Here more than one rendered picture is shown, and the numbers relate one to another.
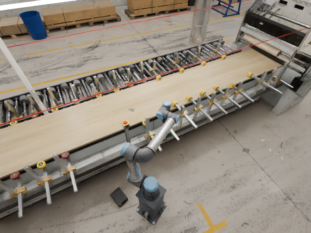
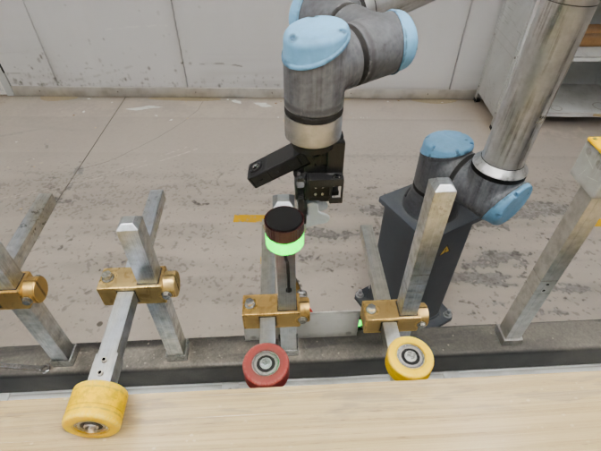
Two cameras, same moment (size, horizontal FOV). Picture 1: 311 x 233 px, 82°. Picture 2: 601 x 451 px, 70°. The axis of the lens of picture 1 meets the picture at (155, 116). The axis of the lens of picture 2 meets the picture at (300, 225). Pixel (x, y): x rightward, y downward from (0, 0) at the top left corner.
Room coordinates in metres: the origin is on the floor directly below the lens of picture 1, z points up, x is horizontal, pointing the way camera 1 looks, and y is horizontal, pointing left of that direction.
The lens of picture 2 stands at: (1.92, 0.12, 1.58)
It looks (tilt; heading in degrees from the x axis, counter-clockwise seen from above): 44 degrees down; 206
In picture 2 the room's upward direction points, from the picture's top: straight up
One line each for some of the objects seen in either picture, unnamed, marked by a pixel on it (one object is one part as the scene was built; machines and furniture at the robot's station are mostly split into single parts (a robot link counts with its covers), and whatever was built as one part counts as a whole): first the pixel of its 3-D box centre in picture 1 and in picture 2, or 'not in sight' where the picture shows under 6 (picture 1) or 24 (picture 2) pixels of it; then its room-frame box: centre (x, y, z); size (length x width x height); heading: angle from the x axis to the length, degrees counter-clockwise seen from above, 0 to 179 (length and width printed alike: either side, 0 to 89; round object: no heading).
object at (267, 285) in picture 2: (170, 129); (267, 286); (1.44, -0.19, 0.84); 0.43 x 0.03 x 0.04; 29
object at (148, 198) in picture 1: (151, 190); (433, 194); (0.72, 0.04, 0.65); 0.19 x 0.19 x 0.10
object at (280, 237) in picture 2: not in sight; (283, 224); (1.51, -0.10, 1.14); 0.06 x 0.06 x 0.02
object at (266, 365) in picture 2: not in sight; (267, 377); (1.62, -0.09, 0.85); 0.08 x 0.08 x 0.11
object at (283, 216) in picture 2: not in sight; (285, 265); (1.51, -0.10, 1.04); 0.06 x 0.06 x 0.22; 29
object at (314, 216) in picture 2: not in sight; (313, 218); (1.39, -0.11, 1.04); 0.06 x 0.03 x 0.09; 119
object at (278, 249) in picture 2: not in sight; (284, 235); (1.51, -0.10, 1.11); 0.06 x 0.06 x 0.02
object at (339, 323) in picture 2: not in sight; (300, 325); (1.44, -0.11, 0.75); 0.26 x 0.01 x 0.10; 119
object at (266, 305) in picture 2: not in sight; (276, 311); (1.49, -0.14, 0.85); 0.14 x 0.06 x 0.05; 119
